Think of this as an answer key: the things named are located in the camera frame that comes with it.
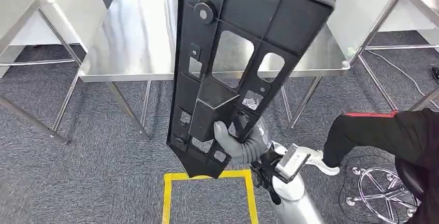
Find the person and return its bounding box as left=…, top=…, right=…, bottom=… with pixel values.
left=322, top=108, right=439, bottom=224

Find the person's white shoe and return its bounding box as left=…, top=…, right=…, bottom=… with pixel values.
left=301, top=150, right=341, bottom=176

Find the grey floor cable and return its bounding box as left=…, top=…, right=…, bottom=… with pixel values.
left=365, top=49, right=439, bottom=111

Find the black plastic frame panel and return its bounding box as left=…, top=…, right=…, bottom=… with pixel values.
left=166, top=0, right=335, bottom=180

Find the steel table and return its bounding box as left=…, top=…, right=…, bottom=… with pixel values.
left=50, top=0, right=351, bottom=142
left=0, top=0, right=95, bottom=145
left=326, top=0, right=439, bottom=112

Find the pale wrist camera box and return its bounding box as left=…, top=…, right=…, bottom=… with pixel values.
left=274, top=143, right=312, bottom=184

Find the chrome base swivel chair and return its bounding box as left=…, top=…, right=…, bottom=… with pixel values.
left=345, top=159, right=429, bottom=224

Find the yellow floor tape square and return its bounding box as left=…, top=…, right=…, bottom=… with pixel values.
left=162, top=169, right=259, bottom=224

